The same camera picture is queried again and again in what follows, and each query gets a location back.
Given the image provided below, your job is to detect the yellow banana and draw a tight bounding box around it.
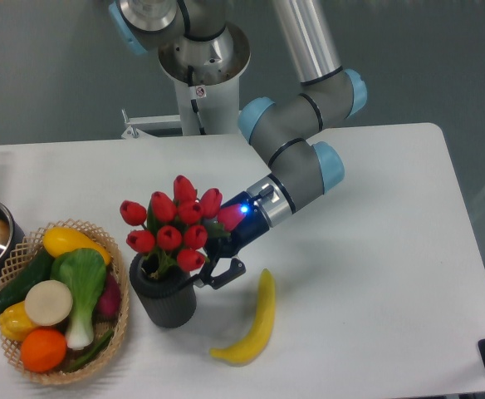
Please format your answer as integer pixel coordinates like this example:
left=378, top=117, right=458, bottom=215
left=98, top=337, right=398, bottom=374
left=209, top=268, right=277, bottom=366

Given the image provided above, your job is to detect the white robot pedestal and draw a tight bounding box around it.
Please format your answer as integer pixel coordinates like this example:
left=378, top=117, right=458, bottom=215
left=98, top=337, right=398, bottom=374
left=121, top=76, right=241, bottom=139

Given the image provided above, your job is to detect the purple sweet potato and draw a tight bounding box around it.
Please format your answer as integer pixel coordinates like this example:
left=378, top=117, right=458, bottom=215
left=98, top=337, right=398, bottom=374
left=96, top=273, right=121, bottom=319

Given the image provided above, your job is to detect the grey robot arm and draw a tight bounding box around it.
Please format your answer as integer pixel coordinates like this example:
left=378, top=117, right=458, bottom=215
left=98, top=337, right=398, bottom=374
left=109, top=1, right=367, bottom=288

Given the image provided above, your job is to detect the yellow squash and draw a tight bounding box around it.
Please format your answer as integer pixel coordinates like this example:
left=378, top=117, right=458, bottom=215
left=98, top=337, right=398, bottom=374
left=42, top=227, right=112, bottom=266

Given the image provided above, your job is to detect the green bok choy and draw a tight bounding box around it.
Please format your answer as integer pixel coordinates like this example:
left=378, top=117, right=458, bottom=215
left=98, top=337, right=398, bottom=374
left=51, top=249, right=106, bottom=351

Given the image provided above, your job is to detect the dark grey ribbed vase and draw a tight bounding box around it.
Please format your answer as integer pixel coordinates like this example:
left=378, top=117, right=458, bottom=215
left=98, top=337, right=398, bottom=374
left=129, top=254, right=197, bottom=328

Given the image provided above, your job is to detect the orange fruit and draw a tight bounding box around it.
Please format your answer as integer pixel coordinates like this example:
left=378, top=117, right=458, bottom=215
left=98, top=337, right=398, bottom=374
left=20, top=328, right=67, bottom=372

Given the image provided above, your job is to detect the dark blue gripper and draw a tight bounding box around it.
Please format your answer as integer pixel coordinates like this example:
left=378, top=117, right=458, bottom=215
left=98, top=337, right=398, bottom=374
left=196, top=191, right=269, bottom=289

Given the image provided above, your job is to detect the yellow bell pepper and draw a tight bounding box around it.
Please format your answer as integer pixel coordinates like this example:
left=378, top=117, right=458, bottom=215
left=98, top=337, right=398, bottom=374
left=0, top=301, right=39, bottom=342

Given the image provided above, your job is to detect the red tulip bouquet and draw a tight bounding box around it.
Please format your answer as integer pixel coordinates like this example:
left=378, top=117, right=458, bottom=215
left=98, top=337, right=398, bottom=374
left=120, top=175, right=247, bottom=281

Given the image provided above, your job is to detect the dark green cucumber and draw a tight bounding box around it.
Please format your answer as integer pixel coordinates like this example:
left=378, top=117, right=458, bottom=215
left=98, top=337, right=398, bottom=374
left=0, top=249, right=54, bottom=314

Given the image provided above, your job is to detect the white round radish slice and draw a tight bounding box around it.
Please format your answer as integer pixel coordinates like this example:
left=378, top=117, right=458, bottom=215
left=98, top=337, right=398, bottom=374
left=24, top=280, right=73, bottom=327

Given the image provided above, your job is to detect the woven wicker basket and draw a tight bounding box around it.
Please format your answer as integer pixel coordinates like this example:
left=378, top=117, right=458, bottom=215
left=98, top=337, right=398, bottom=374
left=0, top=219, right=130, bottom=386

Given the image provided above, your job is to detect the green bean pod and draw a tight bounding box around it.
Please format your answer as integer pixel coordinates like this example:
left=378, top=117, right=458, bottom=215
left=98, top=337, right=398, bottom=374
left=63, top=330, right=114, bottom=373

